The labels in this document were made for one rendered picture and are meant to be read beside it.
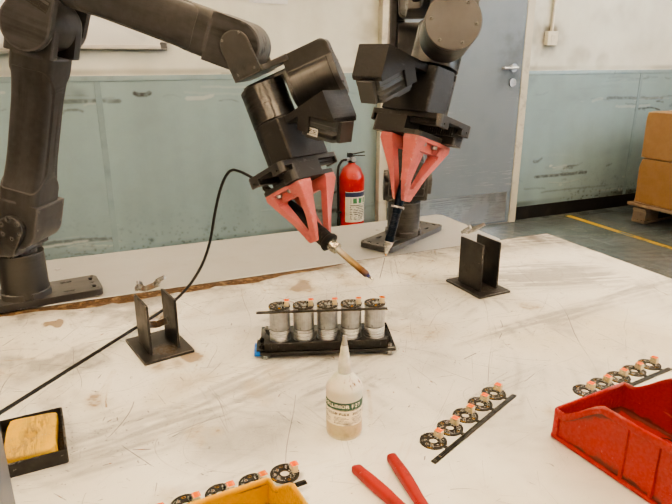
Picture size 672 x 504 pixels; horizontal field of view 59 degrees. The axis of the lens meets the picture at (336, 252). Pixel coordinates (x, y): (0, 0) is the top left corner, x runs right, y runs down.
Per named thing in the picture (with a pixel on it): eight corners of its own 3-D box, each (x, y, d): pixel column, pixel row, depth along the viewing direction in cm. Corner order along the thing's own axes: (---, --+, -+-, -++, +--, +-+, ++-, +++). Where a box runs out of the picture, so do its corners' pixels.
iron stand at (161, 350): (181, 361, 77) (161, 290, 79) (200, 347, 70) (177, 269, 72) (134, 375, 74) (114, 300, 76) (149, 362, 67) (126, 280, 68)
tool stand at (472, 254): (484, 303, 96) (463, 239, 98) (523, 287, 87) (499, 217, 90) (454, 310, 93) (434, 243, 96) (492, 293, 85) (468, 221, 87)
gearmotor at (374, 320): (362, 336, 73) (363, 297, 72) (382, 335, 73) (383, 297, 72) (365, 345, 71) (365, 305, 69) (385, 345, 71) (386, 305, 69)
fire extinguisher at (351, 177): (334, 241, 364) (334, 151, 347) (357, 238, 370) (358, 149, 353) (344, 248, 351) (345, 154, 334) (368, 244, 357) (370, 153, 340)
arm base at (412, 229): (445, 191, 120) (415, 187, 124) (391, 210, 105) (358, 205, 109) (443, 229, 123) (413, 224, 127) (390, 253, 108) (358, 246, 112)
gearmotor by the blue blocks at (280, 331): (270, 340, 72) (268, 301, 71) (290, 339, 72) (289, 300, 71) (269, 349, 70) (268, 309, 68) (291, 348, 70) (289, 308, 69)
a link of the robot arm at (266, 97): (314, 122, 77) (294, 72, 77) (302, 115, 71) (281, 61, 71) (266, 143, 78) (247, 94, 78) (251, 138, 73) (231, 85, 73)
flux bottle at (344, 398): (322, 438, 56) (321, 341, 53) (331, 418, 59) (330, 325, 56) (358, 443, 55) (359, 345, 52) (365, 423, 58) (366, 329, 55)
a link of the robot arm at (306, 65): (352, 90, 78) (314, -1, 75) (346, 94, 70) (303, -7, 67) (273, 126, 81) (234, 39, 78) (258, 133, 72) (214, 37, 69)
